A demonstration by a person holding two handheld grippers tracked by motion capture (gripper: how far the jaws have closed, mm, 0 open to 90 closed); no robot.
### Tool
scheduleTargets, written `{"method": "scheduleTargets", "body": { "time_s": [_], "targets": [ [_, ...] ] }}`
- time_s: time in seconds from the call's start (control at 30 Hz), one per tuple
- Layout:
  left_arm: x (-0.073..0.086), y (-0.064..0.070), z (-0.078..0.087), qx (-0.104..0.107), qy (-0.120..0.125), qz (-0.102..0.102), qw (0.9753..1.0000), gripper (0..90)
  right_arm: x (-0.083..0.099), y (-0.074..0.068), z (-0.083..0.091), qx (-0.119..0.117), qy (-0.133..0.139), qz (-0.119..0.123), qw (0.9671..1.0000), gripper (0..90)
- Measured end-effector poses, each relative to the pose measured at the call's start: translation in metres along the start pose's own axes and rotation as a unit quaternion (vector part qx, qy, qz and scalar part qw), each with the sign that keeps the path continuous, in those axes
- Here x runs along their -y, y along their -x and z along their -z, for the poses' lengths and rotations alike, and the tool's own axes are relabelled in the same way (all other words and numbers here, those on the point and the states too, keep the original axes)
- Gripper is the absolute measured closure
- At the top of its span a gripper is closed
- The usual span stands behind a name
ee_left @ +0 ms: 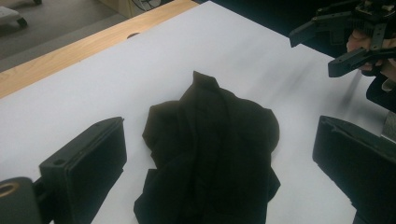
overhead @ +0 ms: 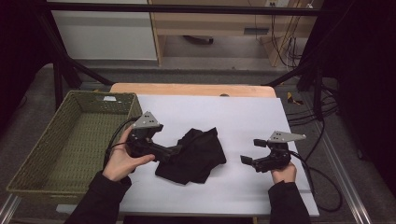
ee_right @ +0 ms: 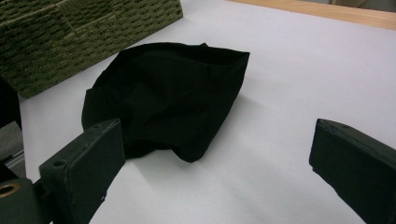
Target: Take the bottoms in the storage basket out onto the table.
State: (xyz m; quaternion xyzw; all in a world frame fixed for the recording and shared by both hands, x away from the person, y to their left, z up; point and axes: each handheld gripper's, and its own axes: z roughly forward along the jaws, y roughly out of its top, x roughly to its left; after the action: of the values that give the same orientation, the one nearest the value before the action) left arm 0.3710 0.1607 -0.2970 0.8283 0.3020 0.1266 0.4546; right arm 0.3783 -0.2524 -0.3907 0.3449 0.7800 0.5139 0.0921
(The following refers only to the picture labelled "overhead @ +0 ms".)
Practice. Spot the white basket label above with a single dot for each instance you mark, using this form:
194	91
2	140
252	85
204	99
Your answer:
109	98

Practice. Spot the wooden table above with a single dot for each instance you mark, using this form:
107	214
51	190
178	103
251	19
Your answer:
186	89

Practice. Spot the yellow and black tool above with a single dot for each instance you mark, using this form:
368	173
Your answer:
292	99

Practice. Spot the green woven basket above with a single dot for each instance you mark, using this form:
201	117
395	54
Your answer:
71	137

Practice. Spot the person's left hand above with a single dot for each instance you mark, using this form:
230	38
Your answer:
120	161

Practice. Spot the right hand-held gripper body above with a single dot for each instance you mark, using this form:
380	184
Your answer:
275	157

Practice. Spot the white board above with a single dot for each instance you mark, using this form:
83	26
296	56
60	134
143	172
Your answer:
243	124

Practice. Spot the white cabinet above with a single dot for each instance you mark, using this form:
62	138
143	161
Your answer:
102	34

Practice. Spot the black metal frame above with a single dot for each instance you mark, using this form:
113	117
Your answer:
186	8

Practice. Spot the aluminium rail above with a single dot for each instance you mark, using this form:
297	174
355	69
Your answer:
345	177
7	210

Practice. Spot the light wooden desk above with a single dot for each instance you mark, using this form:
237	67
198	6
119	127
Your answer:
218	21

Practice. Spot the person's right hand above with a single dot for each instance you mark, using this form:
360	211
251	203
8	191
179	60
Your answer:
284	175

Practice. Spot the black cloth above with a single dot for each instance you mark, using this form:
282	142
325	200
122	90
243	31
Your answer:
196	155

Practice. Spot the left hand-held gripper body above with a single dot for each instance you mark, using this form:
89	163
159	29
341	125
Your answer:
141	144

